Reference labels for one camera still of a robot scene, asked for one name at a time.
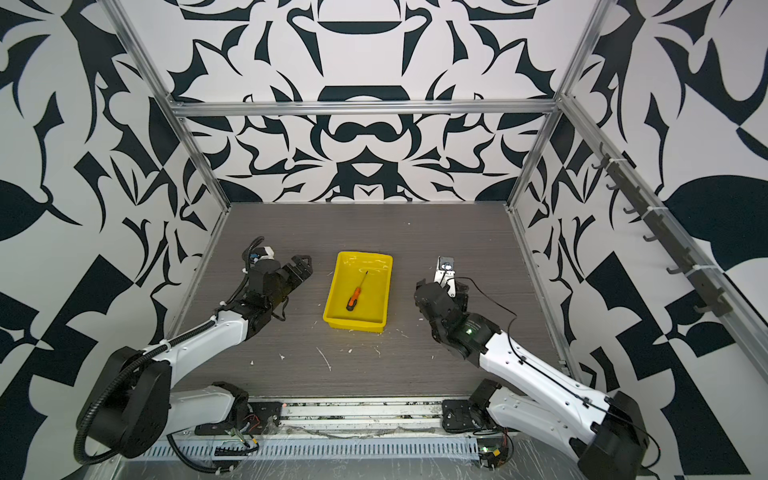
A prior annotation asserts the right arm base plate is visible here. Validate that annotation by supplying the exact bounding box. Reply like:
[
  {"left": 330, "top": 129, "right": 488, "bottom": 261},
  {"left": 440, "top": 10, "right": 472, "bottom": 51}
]
[{"left": 441, "top": 399, "right": 496, "bottom": 434}]

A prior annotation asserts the yellow plastic bin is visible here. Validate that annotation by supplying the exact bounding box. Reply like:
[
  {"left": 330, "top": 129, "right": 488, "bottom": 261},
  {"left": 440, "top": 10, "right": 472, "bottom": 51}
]
[{"left": 323, "top": 251, "right": 394, "bottom": 334}]

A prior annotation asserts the aluminium front rail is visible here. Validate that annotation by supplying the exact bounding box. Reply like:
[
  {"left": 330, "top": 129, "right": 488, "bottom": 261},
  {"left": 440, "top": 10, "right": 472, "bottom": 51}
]
[{"left": 179, "top": 392, "right": 616, "bottom": 442}]

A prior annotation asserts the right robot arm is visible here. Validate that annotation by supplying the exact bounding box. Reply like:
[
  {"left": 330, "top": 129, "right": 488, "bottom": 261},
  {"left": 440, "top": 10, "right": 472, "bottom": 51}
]
[{"left": 414, "top": 280, "right": 654, "bottom": 479}]

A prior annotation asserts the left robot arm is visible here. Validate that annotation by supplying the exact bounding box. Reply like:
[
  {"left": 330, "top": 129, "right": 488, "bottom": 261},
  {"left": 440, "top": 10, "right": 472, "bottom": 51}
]
[{"left": 73, "top": 248, "right": 313, "bottom": 465}]

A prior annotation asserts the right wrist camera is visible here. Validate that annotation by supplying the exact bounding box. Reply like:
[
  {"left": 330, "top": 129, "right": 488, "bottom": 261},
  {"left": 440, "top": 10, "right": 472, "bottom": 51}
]
[{"left": 434, "top": 256, "right": 456, "bottom": 298}]

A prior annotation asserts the orange handled screwdriver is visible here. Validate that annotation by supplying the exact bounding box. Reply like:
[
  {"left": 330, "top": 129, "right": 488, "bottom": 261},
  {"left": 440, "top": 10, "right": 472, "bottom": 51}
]
[{"left": 345, "top": 270, "right": 369, "bottom": 312}]

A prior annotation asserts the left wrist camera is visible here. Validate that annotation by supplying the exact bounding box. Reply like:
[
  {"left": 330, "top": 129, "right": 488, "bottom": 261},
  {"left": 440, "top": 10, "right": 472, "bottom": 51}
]
[{"left": 241, "top": 236, "right": 274, "bottom": 267}]

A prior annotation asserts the white slotted cable duct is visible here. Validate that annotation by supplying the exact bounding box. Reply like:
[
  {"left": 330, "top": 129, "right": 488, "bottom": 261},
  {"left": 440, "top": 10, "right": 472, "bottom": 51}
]
[{"left": 137, "top": 439, "right": 481, "bottom": 462}]

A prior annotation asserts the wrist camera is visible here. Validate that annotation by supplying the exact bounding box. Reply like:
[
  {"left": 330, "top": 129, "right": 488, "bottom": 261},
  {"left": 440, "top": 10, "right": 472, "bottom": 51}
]
[
  {"left": 241, "top": 236, "right": 274, "bottom": 267},
  {"left": 434, "top": 256, "right": 456, "bottom": 298}
]

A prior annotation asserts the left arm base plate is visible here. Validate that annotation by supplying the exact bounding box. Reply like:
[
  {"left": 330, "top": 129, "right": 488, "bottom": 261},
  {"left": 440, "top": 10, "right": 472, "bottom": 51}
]
[{"left": 194, "top": 401, "right": 283, "bottom": 436}]

